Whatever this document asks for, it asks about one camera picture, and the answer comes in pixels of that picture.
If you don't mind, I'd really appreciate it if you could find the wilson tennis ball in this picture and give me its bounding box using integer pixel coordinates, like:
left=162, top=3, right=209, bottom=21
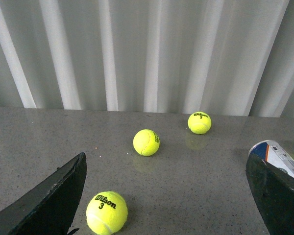
left=86, top=191, right=128, bottom=235
left=188, top=111, right=212, bottom=135

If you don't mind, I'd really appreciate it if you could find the white pleated curtain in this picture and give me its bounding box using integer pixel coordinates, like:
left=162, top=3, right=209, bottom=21
left=0, top=0, right=294, bottom=118

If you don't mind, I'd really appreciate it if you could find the near Wilson tennis ball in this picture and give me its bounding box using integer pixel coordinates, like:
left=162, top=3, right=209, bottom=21
left=86, top=191, right=128, bottom=235

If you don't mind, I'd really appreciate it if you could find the middle yellow tennis ball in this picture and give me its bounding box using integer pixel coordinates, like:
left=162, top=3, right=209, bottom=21
left=133, top=129, right=160, bottom=156

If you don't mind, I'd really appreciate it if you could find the far Wilson tennis ball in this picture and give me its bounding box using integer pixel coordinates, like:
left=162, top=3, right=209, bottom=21
left=188, top=111, right=212, bottom=135

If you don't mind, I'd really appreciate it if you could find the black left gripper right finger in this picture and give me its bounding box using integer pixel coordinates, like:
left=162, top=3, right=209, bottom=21
left=245, top=154, right=294, bottom=235

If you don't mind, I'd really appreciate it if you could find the clear plastic tennis ball can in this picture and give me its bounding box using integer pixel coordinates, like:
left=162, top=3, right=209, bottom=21
left=248, top=140, right=294, bottom=178

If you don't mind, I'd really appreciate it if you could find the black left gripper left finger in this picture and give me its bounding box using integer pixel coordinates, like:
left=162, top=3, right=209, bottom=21
left=0, top=153, right=87, bottom=235

